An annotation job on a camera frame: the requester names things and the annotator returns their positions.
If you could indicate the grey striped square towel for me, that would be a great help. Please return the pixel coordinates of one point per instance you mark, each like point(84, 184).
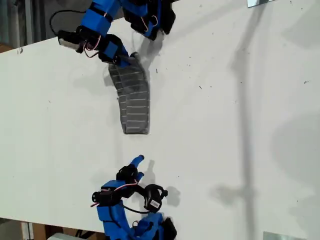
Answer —
point(136, 100)

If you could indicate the white container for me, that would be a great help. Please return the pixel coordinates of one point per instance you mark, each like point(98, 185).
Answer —
point(62, 236)

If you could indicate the white table leg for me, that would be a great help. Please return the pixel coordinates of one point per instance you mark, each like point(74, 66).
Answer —
point(27, 231)

